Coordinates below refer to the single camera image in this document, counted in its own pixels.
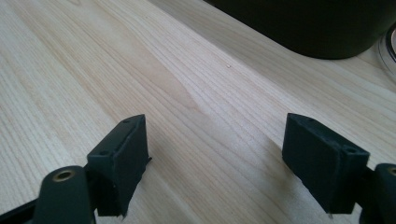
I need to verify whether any dark round container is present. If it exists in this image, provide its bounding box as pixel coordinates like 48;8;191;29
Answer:
204;0;396;60

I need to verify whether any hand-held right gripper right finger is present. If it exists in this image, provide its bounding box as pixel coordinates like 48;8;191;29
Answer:
281;112;371;215

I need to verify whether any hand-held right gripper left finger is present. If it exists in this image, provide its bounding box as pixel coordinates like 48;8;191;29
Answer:
86;114;152;217

